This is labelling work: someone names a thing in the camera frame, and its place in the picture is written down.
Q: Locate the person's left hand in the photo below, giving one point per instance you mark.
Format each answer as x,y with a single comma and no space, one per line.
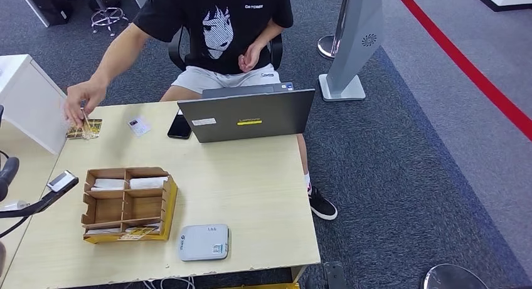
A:
251,56

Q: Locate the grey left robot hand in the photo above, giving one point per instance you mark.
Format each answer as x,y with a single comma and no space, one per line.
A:
8,175

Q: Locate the person's right hand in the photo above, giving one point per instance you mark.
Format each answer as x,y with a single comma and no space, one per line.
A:
85,98

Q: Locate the white ID card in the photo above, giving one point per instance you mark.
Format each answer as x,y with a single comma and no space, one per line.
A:
139,126

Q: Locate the black smartphone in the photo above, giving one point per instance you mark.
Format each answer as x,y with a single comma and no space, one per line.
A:
178,128

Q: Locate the person's left forearm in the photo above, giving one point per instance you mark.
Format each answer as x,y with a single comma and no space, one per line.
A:
270,33

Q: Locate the person's right forearm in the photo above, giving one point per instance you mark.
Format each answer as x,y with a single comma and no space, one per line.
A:
120,56

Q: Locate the person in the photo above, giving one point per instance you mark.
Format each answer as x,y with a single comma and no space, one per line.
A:
224,33

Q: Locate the white card stack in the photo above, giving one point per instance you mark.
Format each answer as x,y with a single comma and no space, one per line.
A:
148,183
107,184

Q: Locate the wooden card organizer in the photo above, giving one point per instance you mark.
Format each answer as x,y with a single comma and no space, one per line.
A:
141,206

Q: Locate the white plug adapter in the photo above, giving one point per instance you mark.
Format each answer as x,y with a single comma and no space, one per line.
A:
12,205

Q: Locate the grey laptop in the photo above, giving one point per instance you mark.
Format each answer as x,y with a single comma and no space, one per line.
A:
249,112

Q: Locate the white partition panel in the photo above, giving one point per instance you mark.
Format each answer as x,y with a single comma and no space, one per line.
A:
27,100

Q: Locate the black office chair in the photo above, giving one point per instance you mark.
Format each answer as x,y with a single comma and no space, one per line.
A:
176,54

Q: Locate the chrome stanchion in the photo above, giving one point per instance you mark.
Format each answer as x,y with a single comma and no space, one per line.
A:
326,46

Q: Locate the chrome stool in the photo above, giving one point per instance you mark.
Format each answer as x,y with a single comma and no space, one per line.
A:
106,17

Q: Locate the black computer tower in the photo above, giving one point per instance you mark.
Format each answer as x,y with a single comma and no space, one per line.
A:
49,4

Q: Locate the grey kiosk stand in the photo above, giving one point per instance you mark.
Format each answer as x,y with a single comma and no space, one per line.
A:
353,38

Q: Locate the white board panel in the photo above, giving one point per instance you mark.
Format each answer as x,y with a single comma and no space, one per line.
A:
31,6

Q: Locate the red floor tape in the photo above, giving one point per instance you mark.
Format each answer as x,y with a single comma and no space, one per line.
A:
463,63

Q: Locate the black robot foot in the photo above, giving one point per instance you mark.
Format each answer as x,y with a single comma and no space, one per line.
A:
334,275

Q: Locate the chrome round base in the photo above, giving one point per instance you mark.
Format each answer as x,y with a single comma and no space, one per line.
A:
453,278

